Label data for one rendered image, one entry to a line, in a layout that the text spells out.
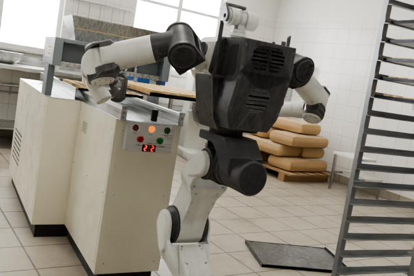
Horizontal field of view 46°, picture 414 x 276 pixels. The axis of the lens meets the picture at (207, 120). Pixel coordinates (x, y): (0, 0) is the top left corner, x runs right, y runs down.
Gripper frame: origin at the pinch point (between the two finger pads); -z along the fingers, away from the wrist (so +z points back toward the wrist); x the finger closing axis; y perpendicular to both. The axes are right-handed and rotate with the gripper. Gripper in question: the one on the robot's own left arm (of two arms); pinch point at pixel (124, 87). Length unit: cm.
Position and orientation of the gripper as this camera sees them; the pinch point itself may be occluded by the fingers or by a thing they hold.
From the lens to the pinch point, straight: 209.0
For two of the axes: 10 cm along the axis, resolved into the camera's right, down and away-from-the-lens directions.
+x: 1.6, -9.8, -0.9
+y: -9.4, -1.8, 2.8
